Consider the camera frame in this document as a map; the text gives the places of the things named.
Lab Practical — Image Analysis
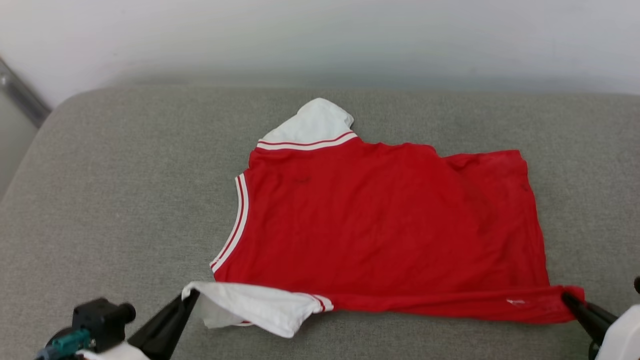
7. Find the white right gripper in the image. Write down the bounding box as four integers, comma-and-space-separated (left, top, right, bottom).
561, 291, 640, 360

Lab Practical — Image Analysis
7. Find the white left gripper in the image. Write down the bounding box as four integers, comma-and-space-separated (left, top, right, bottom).
75, 289, 201, 360

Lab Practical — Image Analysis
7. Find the red and white basketball jersey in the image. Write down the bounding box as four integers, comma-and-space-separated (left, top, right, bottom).
181, 97, 586, 339

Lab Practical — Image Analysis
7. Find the teal left cable connector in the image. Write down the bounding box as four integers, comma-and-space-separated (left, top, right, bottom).
35, 327, 94, 360

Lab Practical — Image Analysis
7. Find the grey metal wall strip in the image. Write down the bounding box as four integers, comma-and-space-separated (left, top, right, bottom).
0, 57, 53, 129

